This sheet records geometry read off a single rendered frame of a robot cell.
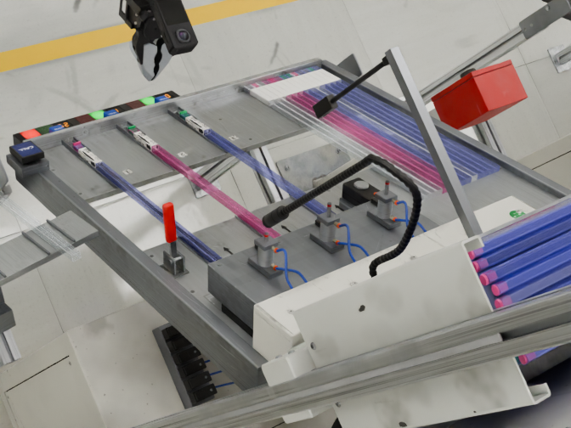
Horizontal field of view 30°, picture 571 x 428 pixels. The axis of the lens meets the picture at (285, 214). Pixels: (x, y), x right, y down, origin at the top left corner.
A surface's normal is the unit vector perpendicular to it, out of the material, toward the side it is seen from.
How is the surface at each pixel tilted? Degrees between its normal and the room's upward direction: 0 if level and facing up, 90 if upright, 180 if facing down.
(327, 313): 90
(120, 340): 0
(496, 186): 46
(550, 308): 90
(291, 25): 0
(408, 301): 90
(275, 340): 90
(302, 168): 0
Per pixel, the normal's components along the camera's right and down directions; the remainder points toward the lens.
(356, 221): 0.04, -0.85
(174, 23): 0.43, -0.30
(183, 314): -0.79, 0.29
